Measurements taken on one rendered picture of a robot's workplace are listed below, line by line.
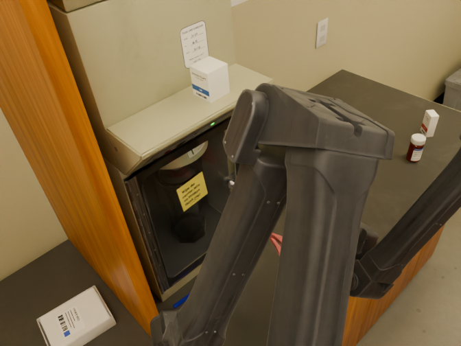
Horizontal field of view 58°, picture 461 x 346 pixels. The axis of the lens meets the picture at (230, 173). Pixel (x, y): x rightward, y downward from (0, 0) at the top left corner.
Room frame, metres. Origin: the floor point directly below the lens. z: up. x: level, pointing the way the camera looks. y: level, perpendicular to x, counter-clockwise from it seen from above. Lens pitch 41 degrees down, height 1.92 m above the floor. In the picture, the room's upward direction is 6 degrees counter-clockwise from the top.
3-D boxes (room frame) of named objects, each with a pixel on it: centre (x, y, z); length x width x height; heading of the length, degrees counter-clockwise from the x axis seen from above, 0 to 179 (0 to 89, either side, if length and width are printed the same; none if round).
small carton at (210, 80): (0.70, 0.02, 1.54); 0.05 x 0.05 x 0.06; 40
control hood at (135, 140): (0.67, 0.05, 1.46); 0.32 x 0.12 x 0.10; 129
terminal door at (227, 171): (0.71, 0.09, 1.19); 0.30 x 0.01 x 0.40; 129
